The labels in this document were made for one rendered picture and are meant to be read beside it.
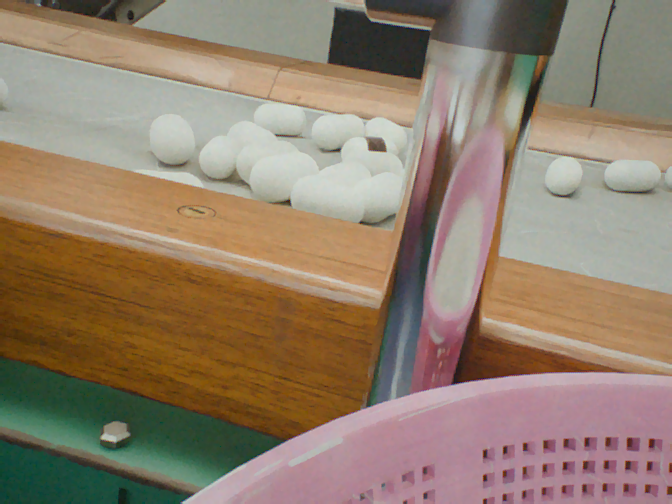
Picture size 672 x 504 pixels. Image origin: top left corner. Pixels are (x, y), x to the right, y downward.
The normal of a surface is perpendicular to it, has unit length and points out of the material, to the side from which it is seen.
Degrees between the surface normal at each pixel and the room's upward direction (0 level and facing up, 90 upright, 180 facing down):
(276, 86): 45
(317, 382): 90
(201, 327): 90
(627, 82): 90
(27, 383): 0
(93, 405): 0
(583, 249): 0
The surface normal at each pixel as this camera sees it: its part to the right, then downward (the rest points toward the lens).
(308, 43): -0.34, 0.32
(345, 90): -0.10, -0.41
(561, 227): 0.14, -0.91
